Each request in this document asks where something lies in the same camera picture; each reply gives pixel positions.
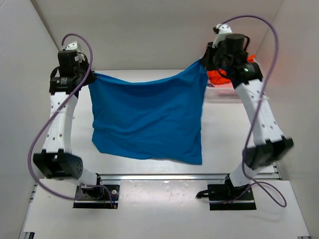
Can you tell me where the blue t shirt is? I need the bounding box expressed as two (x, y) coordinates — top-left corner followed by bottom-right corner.
(89, 61), (208, 165)

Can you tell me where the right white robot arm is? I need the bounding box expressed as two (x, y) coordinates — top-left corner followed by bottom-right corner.
(197, 33), (294, 201)

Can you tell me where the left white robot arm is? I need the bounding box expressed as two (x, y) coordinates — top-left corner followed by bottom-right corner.
(33, 47), (98, 185)

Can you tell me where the orange t shirt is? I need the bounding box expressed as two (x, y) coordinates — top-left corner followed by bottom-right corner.
(207, 54), (256, 86)

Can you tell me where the white plastic basket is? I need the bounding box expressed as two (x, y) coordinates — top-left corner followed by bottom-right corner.
(205, 84), (240, 100)

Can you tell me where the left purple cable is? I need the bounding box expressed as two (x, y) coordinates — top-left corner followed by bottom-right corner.
(27, 33), (118, 209)

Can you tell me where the purple cable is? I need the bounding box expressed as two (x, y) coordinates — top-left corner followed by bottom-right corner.
(27, 33), (118, 209)
(209, 15), (288, 208)

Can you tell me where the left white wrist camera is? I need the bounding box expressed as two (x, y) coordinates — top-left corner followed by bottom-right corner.
(63, 40), (81, 52)

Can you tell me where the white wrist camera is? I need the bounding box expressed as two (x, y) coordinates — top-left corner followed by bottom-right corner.
(212, 23), (233, 48)
(63, 40), (81, 52)

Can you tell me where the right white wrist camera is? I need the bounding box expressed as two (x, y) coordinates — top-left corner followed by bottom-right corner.
(212, 23), (233, 48)

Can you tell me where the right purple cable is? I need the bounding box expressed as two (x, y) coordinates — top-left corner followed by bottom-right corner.
(209, 15), (288, 208)

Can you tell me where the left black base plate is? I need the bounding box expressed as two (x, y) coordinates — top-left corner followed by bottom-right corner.
(73, 181), (120, 210)

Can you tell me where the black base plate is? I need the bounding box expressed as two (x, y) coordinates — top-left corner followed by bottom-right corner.
(207, 184), (257, 211)
(73, 181), (120, 210)

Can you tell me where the aluminium table rail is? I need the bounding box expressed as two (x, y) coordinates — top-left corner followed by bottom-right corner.
(97, 173), (281, 181)

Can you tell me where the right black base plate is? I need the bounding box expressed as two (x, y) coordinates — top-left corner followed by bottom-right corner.
(207, 184), (257, 211)

